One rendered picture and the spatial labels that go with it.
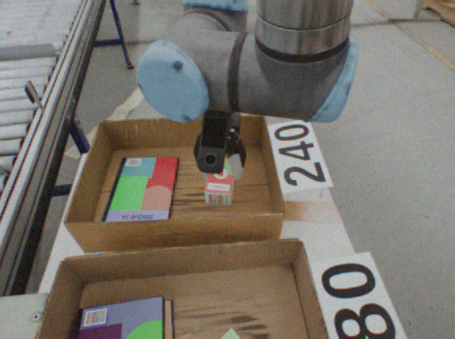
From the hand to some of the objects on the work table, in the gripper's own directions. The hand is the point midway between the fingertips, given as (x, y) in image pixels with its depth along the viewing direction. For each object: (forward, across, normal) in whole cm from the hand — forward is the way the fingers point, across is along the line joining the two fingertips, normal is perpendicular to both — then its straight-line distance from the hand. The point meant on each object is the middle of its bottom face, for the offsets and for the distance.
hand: (221, 177), depth 67 cm
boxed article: (+3, 0, 0) cm, 3 cm away
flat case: (+2, +10, +36) cm, 38 cm away
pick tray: (+4, +8, +2) cm, 9 cm away
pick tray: (+4, 0, +34) cm, 34 cm away
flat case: (+3, +17, +3) cm, 18 cm away
